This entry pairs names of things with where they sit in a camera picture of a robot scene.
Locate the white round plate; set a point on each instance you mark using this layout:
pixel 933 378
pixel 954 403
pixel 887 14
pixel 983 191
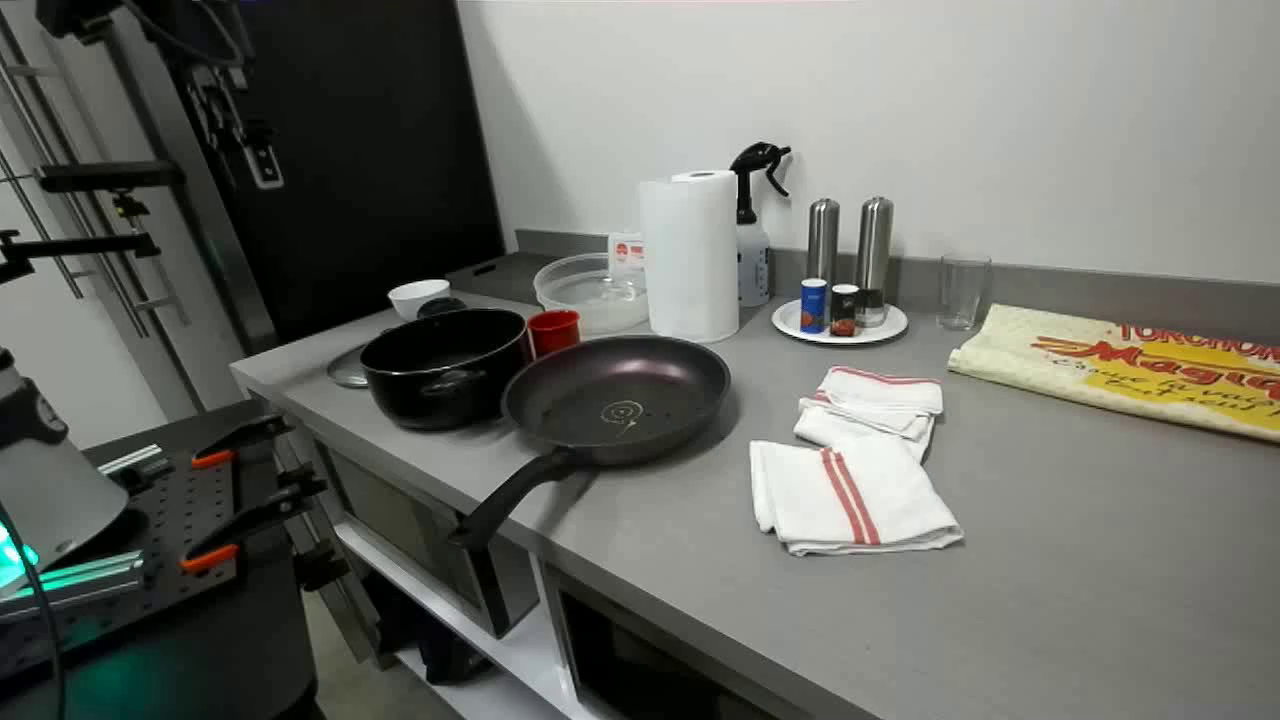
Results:
pixel 842 343

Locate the steel appliance under counter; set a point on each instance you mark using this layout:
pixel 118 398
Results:
pixel 401 522

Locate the red cup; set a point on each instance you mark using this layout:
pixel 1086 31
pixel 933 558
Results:
pixel 553 334

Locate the black frying pan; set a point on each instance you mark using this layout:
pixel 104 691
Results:
pixel 613 403

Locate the aluminium rail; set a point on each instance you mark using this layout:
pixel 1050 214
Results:
pixel 82 583

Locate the short steel grinder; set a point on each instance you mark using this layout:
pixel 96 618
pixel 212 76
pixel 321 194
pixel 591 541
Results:
pixel 823 240

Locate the black stand rod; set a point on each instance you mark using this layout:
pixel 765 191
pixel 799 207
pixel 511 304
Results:
pixel 82 249
pixel 104 179

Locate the small card with red print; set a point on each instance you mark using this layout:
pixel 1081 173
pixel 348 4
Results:
pixel 624 249

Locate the clear drinking glass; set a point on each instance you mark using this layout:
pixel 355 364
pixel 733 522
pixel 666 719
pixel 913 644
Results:
pixel 967 301

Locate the flat white towel red stripe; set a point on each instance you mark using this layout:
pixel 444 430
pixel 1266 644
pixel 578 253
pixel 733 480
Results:
pixel 853 500

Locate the yellow bag with red print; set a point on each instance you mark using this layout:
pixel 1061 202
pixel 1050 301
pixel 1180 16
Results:
pixel 1134 373

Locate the small white bowl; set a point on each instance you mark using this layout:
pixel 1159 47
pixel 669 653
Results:
pixel 415 295

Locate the spray bottle with black trigger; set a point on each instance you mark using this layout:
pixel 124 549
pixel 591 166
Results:
pixel 752 267

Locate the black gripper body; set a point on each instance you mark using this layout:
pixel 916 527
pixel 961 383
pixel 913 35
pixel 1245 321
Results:
pixel 230 112

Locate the grey diagonal stand leg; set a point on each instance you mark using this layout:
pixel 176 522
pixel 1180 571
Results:
pixel 237 283

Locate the tall steel grinder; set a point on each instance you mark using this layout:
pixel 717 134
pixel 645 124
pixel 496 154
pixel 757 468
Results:
pixel 875 245

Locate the blue spice can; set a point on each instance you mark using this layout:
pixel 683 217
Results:
pixel 812 309

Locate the clear plastic bowl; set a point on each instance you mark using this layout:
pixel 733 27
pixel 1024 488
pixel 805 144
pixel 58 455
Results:
pixel 585 285

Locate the crumpled white towel red stripe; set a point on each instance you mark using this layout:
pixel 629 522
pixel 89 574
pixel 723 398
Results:
pixel 875 403

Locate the white paper towel roll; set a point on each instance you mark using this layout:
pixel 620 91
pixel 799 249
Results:
pixel 684 253

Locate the black cooking pot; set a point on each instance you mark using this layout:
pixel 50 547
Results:
pixel 440 384

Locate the black robot table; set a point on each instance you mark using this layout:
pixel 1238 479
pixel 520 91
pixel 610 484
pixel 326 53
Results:
pixel 200 653

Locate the dark spice jar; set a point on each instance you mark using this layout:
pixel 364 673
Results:
pixel 845 313

